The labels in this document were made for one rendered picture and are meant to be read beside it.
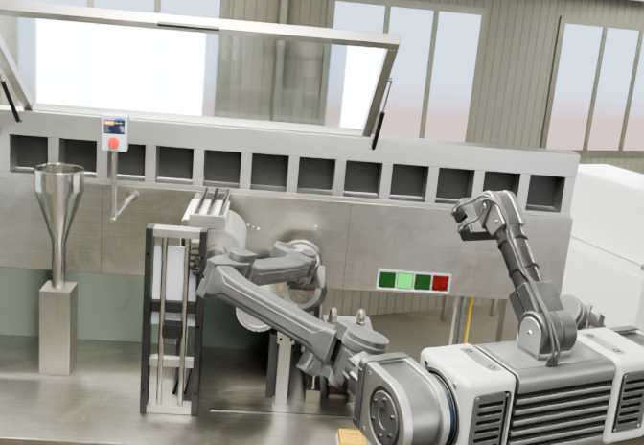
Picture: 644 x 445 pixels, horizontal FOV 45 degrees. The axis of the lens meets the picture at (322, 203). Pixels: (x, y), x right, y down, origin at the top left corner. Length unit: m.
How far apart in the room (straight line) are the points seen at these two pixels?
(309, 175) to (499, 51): 3.21
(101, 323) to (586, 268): 2.58
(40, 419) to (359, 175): 1.22
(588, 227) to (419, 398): 3.33
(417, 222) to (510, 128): 3.24
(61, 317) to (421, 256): 1.15
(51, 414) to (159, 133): 0.89
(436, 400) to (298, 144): 1.44
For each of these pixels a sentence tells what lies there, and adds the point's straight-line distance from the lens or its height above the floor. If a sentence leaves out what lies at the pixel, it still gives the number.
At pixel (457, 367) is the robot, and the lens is 1.21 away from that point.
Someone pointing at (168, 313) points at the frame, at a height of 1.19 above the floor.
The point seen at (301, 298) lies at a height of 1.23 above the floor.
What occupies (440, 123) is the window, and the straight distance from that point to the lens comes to 5.37.
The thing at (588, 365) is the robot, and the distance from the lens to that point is 1.33.
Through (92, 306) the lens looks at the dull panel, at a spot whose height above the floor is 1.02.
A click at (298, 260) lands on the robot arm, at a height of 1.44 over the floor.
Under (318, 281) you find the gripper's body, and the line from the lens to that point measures 2.12.
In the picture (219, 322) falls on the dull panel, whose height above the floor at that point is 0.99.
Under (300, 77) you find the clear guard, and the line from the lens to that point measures 2.25.
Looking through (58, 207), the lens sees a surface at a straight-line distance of 2.33.
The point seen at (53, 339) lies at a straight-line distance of 2.48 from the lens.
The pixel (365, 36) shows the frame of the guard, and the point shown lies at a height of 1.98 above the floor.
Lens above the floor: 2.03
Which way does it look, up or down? 14 degrees down
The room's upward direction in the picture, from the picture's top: 5 degrees clockwise
